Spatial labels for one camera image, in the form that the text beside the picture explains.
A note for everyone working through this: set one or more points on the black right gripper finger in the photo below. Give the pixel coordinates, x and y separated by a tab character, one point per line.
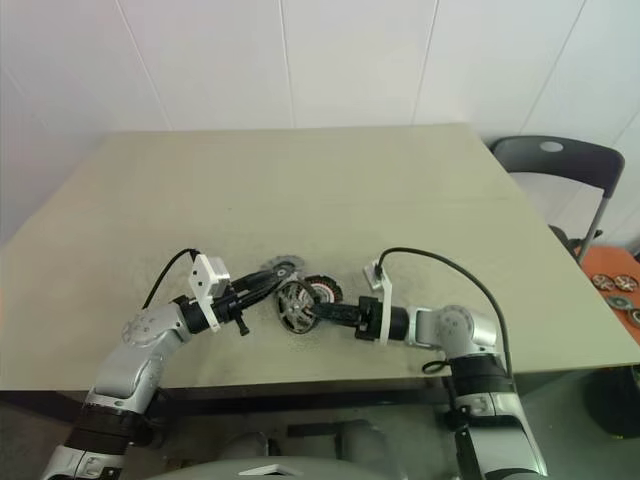
340	320
340	309

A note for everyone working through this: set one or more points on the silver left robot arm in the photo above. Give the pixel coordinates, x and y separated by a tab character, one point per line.
135	360

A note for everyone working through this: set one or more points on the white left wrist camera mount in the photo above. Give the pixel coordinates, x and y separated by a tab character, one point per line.
202	277

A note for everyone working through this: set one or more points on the black rotor ring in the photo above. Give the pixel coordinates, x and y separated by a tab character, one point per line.
287	306

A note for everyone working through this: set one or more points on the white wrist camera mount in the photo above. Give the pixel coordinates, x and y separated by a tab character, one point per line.
385	310
202	277

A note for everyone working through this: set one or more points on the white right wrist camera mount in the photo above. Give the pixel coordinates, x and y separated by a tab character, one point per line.
385	310

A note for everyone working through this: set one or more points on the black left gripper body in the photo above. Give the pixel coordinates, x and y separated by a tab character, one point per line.
227	306

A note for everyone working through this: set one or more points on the dark table frame bar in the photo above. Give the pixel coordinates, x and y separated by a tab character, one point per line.
300	400

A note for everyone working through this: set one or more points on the grey robot torso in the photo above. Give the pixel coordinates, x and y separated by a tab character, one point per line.
280	467

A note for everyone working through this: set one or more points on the grey gear disc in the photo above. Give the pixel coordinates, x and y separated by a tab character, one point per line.
280	263

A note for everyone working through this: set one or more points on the black round object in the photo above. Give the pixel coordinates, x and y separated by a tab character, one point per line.
615	405

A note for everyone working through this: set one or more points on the grey motor housing copper windings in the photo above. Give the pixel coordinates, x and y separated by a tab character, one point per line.
326	287

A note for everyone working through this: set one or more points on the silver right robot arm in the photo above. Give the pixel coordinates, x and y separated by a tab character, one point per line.
460	325

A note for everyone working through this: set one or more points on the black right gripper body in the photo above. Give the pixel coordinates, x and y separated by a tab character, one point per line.
369	320

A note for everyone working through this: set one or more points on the black folding chair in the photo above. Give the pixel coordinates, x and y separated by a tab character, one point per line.
575	160

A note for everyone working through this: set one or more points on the orange surface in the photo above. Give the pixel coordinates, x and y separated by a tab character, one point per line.
610	260

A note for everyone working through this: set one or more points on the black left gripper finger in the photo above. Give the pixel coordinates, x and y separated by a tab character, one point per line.
255	279
261	292

